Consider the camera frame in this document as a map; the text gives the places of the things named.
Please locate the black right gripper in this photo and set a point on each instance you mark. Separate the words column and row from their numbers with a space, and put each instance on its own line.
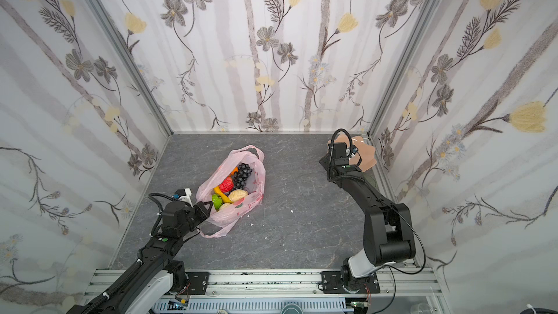
column 344, row 153

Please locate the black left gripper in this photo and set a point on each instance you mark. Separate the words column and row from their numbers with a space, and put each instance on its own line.
column 200, row 212

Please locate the pink scalloped bowl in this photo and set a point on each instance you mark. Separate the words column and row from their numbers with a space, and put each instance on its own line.
column 365, row 158

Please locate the pink plastic bag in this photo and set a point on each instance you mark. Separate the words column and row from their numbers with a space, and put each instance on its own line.
column 226, row 219

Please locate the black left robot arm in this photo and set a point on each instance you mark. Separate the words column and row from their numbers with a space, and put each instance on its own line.
column 155, row 271

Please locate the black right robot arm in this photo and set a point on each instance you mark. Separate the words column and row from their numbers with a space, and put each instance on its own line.
column 388, row 234

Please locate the green fake custard apple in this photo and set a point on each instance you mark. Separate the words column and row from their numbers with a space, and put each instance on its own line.
column 217, row 201

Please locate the yellow fake banana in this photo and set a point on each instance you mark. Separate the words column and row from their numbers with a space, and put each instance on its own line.
column 223, row 196

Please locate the pale yellow fake fruit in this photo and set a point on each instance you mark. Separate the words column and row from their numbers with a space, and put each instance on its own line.
column 224, row 206

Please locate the red fake strawberry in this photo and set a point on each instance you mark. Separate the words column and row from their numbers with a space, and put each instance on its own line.
column 227, row 185

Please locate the beige fake potato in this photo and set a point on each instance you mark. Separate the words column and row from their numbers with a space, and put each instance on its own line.
column 237, row 195

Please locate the orange fake fruit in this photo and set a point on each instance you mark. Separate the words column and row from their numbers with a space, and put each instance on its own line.
column 234, row 171

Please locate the dark fake grape bunch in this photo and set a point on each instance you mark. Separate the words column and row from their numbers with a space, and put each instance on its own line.
column 241, row 175

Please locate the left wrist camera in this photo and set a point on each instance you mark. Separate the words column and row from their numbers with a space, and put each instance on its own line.
column 184, row 195

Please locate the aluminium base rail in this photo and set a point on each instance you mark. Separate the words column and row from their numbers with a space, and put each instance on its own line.
column 276, row 291

